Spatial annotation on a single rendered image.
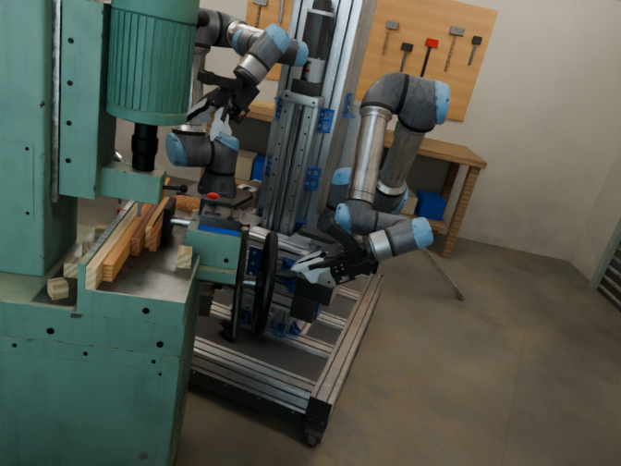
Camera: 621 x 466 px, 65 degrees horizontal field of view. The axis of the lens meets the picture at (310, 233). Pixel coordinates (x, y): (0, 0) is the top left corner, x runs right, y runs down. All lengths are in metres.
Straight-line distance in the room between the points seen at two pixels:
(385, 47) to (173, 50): 3.34
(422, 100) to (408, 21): 2.98
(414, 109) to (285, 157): 0.62
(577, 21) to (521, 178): 1.33
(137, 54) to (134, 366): 0.69
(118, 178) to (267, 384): 1.06
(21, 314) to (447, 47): 3.85
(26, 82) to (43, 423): 0.78
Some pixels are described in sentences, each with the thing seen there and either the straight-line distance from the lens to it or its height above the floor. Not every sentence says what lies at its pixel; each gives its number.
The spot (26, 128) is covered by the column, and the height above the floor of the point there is 1.15.
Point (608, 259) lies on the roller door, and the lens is 4.70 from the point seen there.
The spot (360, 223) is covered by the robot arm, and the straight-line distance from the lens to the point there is 1.29.
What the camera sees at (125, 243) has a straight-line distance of 1.15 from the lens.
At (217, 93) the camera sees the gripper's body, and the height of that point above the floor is 1.26.
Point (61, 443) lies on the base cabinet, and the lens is 1.43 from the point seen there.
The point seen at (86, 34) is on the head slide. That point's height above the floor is 1.35.
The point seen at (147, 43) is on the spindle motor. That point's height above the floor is 1.36.
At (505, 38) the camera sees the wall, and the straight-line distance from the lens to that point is 4.57.
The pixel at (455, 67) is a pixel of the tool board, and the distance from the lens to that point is 4.46.
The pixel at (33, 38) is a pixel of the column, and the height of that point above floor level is 1.33.
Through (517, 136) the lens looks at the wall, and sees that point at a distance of 4.71.
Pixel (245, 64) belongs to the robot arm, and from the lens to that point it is 1.34.
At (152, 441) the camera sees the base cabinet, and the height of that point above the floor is 0.45.
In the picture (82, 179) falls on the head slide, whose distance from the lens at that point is 1.21.
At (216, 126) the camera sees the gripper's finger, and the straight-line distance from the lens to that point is 1.26.
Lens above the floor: 1.44
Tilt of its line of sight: 21 degrees down
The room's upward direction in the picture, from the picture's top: 13 degrees clockwise
